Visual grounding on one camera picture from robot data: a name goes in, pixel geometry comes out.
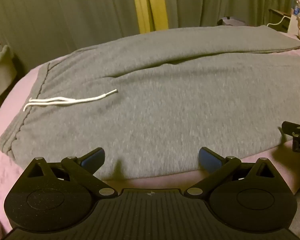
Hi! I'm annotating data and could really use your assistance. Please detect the pink bed blanket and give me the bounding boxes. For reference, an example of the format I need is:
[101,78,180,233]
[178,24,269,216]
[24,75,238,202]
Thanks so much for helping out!
[0,33,300,235]

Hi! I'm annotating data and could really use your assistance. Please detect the grey sweatpants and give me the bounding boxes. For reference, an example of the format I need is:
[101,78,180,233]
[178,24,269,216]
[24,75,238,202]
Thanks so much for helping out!
[0,26,300,180]

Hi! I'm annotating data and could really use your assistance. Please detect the white charging cable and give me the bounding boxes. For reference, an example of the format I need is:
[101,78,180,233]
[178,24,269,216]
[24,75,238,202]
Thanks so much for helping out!
[266,0,300,28]

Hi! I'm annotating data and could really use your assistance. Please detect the yellow curtain strip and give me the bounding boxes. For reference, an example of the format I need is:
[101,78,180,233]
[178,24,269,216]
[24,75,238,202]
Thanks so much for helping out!
[134,0,169,34]

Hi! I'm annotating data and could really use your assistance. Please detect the dark nightstand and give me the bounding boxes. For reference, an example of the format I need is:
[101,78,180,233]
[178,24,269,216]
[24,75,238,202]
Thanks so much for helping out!
[267,9,291,33]

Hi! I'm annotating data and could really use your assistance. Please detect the grey-green curtain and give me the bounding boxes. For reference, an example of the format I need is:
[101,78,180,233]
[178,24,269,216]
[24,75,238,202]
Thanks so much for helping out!
[0,0,291,75]

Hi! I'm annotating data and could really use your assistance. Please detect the grey upholstered chair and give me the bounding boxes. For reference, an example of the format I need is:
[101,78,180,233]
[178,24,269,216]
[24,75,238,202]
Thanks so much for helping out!
[0,45,17,96]

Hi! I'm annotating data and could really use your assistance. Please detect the white drawstring cord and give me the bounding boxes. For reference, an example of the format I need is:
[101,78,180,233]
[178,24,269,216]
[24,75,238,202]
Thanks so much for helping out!
[22,88,119,112]

